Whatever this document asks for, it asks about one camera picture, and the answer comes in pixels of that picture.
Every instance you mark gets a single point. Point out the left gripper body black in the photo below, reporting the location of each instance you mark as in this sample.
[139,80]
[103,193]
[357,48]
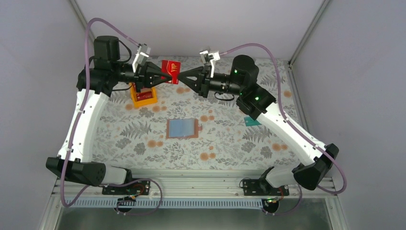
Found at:
[140,76]

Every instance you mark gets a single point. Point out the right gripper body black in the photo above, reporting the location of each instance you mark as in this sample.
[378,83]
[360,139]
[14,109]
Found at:
[205,81]

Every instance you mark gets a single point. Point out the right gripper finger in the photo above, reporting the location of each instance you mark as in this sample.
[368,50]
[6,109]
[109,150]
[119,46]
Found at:
[190,83]
[195,74]

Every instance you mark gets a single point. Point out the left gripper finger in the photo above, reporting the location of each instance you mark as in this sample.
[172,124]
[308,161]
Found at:
[157,80]
[155,72]

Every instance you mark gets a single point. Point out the tan leather card holder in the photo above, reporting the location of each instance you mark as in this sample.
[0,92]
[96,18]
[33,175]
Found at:
[183,128]

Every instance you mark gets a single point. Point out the teal green card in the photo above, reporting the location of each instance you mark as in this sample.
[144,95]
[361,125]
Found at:
[249,122]

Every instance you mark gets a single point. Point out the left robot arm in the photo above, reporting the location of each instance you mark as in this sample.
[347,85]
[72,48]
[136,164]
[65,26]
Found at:
[95,85]

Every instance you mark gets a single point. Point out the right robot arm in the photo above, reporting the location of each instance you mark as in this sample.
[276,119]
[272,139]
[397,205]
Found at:
[256,102]

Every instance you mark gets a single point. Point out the red VIP card in bin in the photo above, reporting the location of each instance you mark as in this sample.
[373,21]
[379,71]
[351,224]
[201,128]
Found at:
[140,96]

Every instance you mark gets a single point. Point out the yellow plastic bin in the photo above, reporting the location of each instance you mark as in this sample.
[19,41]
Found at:
[138,104]

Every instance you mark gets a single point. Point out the floral table cloth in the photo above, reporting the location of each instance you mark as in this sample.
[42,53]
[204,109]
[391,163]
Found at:
[136,137]

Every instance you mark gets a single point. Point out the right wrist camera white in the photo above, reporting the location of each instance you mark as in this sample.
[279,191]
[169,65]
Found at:
[210,58]

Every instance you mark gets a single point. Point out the aluminium rail frame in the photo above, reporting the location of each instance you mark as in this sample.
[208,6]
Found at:
[187,189]

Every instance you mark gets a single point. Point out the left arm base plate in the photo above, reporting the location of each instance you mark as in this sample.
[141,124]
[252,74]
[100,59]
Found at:
[125,187]

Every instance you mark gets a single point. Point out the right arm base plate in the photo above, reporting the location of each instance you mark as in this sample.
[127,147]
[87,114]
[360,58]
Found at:
[255,187]

